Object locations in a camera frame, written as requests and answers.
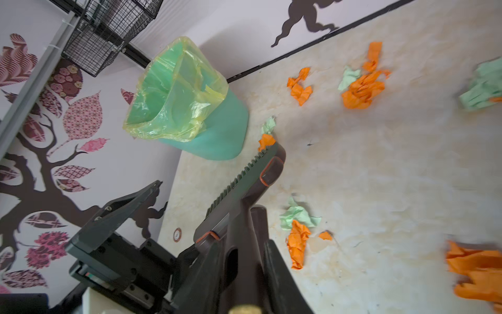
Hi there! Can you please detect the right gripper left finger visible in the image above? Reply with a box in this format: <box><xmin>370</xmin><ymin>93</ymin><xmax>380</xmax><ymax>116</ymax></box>
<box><xmin>171</xmin><ymin>242</ymin><xmax>223</xmax><ymax>313</ymax></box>

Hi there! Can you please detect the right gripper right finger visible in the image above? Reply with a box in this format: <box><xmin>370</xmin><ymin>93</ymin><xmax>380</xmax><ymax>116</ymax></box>
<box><xmin>264</xmin><ymin>239</ymin><xmax>314</xmax><ymax>314</ymax></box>

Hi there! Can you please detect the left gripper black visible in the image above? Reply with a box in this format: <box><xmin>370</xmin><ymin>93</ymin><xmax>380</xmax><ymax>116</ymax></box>
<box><xmin>65</xmin><ymin>181</ymin><xmax>196</xmax><ymax>310</ymax></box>

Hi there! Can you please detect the dark brown hand broom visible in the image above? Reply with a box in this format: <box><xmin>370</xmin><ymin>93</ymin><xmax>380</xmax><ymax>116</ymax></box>
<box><xmin>193</xmin><ymin>143</ymin><xmax>286</xmax><ymax>313</ymax></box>

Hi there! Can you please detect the orange green scrap near bin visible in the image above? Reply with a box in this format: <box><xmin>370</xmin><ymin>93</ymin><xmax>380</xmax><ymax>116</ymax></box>
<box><xmin>258</xmin><ymin>116</ymin><xmax>276</xmax><ymax>152</ymax></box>

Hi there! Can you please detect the green trash bin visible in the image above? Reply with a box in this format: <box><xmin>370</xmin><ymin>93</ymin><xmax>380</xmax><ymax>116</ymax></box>
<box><xmin>129</xmin><ymin>38</ymin><xmax>250</xmax><ymax>161</ymax></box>

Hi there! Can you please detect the yellow-green bin liner bag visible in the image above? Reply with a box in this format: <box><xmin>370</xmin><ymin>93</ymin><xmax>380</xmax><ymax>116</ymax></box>
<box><xmin>123</xmin><ymin>37</ymin><xmax>229</xmax><ymax>142</ymax></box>

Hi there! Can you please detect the orange scrap right front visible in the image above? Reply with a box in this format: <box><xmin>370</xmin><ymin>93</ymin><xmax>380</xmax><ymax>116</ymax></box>
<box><xmin>445</xmin><ymin>241</ymin><xmax>501</xmax><ymax>313</ymax></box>

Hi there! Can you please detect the orange paper scrap back left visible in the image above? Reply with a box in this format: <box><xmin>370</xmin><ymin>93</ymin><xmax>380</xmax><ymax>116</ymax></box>
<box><xmin>287</xmin><ymin>68</ymin><xmax>313</xmax><ymax>107</ymax></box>

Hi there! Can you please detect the orange green scrap back centre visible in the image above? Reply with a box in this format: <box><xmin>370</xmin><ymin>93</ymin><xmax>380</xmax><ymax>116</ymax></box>
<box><xmin>341</xmin><ymin>42</ymin><xmax>392</xmax><ymax>109</ymax></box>

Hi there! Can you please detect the green orange scrap back right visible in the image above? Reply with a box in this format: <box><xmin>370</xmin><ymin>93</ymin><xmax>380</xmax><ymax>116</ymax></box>
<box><xmin>459</xmin><ymin>57</ymin><xmax>501</xmax><ymax>111</ymax></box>

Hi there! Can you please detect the aluminium rail left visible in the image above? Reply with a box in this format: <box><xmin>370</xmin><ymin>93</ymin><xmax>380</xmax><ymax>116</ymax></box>
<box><xmin>1</xmin><ymin>11</ymin><xmax>79</xmax><ymax>157</ymax></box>

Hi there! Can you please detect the black wire basket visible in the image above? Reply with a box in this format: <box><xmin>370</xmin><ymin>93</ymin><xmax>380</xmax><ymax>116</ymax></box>
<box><xmin>62</xmin><ymin>0</ymin><xmax>163</xmax><ymax>77</ymax></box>

